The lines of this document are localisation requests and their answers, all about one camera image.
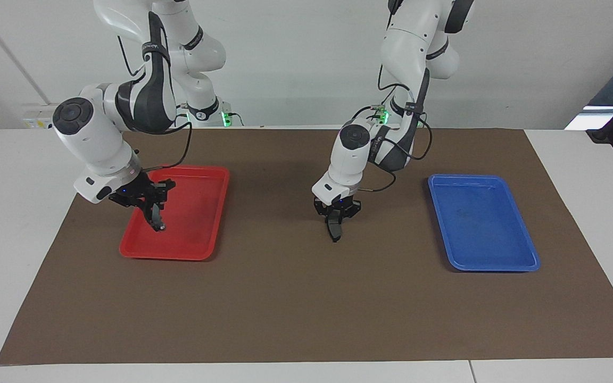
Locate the white wall socket strip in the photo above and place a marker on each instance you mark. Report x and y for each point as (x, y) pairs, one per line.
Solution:
(38, 121)

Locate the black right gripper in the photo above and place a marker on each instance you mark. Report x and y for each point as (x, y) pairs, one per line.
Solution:
(139, 194)

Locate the red plastic tray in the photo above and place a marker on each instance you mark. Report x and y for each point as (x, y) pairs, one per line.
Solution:
(195, 223)

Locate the brown table mat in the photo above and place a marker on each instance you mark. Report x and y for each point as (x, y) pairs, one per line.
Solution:
(285, 298)

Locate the green lit connector box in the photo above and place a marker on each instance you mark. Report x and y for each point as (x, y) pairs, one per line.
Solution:
(380, 114)
(226, 118)

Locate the blue plastic tray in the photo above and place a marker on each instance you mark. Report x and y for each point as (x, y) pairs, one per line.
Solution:
(482, 229)

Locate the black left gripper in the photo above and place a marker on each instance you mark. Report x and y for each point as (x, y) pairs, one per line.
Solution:
(338, 205)

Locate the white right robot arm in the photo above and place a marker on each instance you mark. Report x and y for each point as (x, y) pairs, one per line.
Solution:
(93, 138)

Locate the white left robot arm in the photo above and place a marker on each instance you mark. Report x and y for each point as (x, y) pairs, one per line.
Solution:
(349, 159)

